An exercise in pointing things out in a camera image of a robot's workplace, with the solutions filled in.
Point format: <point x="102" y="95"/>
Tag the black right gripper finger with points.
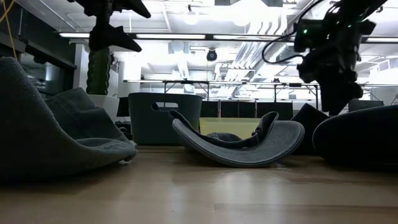
<point x="330" y="99"/>
<point x="351" y="98"/>

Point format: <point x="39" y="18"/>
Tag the green cactus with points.
<point x="99" y="74"/>

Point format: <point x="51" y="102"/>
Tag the black hanging camera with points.
<point x="211" y="55"/>

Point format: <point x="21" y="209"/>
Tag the row of black cabinets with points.
<point x="245" y="109"/>

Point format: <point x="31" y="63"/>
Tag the long black-framed folding table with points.
<point x="217" y="82"/>

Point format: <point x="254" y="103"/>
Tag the yellow translucent plastic bin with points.
<point x="224" y="126"/>

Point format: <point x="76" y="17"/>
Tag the black monitor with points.
<point x="365" y="105"/>

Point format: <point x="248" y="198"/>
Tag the blue denim cap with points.
<point x="308" y="124"/>

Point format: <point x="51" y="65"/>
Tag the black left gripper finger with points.
<point x="115" y="39"/>
<point x="130" y="7"/>

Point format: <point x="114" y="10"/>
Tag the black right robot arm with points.
<point x="351" y="28"/>

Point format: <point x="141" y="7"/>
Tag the teal plastic bin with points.
<point x="146" y="127"/>

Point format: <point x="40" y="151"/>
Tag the white hexagonal plant pot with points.
<point x="107" y="105"/>

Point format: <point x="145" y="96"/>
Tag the dark navy blue cap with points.
<point x="357" y="137"/>

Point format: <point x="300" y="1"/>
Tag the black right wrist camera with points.
<point x="308" y="37"/>

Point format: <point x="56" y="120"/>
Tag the grey cap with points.
<point x="248" y="155"/>
<point x="31" y="133"/>

